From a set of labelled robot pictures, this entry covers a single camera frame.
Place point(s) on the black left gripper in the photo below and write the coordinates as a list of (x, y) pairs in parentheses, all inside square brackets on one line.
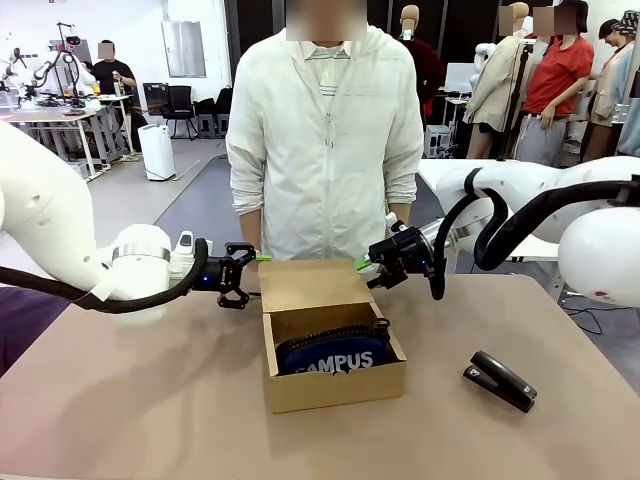
[(212, 275)]

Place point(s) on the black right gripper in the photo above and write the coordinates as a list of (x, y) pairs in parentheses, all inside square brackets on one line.
[(410, 252)]

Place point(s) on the navy zip pencil case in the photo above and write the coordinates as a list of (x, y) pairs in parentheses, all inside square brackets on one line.
[(350, 361)]

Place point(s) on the brown cardboard box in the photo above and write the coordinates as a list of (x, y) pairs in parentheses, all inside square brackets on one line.
[(335, 392)]

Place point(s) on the person's left forearm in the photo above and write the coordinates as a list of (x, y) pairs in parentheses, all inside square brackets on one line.
[(402, 215)]

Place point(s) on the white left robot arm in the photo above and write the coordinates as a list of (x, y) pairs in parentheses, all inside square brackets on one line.
[(55, 225)]

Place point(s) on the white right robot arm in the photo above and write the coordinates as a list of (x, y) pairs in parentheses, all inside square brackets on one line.
[(595, 250)]

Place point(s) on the person's right forearm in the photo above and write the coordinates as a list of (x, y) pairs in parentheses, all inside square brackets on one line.
[(250, 230)]

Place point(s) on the person in white jacket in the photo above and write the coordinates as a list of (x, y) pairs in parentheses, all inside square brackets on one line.
[(325, 150)]

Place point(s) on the white plastic crate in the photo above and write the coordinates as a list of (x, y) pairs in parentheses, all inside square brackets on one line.
[(439, 142)]

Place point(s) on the white air purifier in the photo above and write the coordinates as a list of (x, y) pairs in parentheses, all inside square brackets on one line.
[(156, 152)]

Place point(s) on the black stapler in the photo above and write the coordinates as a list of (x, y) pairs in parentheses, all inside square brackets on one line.
[(500, 382)]

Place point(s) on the black office chair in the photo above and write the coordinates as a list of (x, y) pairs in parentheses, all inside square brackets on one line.
[(179, 107)]

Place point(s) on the black monitor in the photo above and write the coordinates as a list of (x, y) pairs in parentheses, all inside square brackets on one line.
[(155, 97)]

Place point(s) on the mannequin in dark red top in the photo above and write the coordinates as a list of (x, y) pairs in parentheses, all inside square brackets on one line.
[(425, 60)]

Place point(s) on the mannequin in beige coat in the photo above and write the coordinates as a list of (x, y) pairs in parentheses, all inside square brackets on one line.
[(495, 85)]

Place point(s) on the man in black shirt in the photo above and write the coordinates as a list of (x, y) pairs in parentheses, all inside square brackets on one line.
[(112, 75)]

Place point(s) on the white background workbench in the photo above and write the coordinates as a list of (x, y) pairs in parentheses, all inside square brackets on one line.
[(50, 117)]

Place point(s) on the person in red shirt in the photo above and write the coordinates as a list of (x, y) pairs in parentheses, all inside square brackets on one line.
[(557, 80)]

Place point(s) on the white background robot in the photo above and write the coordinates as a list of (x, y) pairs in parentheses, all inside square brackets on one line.
[(70, 65)]

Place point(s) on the person in light blue jacket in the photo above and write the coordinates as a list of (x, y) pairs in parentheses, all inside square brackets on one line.
[(617, 85)]

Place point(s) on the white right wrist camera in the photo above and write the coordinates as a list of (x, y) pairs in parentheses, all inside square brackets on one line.
[(393, 221)]

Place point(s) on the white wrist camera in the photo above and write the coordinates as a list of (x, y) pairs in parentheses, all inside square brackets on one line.
[(185, 242), (393, 221)]

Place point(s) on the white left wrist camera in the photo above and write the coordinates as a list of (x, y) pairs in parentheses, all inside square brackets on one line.
[(185, 242)]

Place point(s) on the grey wall panel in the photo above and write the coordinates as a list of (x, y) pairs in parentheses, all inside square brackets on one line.
[(183, 48)]

